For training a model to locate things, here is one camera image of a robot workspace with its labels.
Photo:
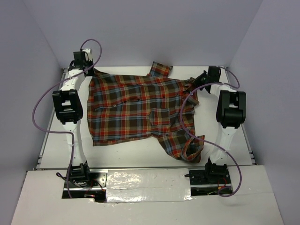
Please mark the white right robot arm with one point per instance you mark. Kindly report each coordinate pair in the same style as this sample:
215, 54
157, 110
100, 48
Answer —
230, 112

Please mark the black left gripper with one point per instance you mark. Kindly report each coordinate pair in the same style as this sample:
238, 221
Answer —
91, 73

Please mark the plaid long sleeve shirt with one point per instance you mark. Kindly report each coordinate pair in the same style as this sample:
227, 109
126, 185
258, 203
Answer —
123, 108

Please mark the aluminium table frame rail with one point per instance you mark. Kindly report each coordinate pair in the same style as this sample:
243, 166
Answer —
240, 148

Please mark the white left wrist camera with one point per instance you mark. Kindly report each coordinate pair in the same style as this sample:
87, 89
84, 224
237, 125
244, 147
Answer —
88, 54

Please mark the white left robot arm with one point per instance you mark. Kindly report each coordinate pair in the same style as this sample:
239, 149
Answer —
67, 104

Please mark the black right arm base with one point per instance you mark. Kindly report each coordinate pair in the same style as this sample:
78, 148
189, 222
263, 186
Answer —
211, 174

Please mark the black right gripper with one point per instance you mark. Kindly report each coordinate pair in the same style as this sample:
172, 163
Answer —
197, 82

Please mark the glossy white tape patch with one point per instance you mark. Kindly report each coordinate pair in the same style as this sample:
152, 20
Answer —
148, 185

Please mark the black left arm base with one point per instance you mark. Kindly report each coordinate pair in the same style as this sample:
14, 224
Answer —
82, 176

